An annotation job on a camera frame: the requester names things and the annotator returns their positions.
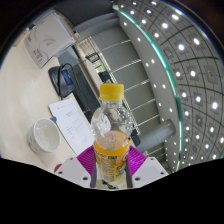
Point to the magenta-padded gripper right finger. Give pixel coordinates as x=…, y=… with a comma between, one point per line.
x=148, y=170

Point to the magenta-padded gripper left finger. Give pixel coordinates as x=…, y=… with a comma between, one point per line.
x=73, y=170

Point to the yellow-capped clear drink bottle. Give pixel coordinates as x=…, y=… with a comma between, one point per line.
x=110, y=133

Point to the grey round column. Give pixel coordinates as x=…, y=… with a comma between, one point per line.
x=155, y=136

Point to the white patterned cup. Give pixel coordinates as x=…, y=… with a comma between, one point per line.
x=43, y=136

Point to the printed white paper sheet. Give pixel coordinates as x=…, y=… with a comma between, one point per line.
x=71, y=123

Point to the long curved conference desk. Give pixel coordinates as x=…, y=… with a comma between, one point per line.
x=85, y=90

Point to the round ceiling lights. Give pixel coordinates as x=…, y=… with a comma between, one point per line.
x=198, y=99

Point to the black conference microphone unit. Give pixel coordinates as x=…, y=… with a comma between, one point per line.
x=65, y=81

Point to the white printed carton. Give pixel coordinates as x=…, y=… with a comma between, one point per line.
x=48, y=38

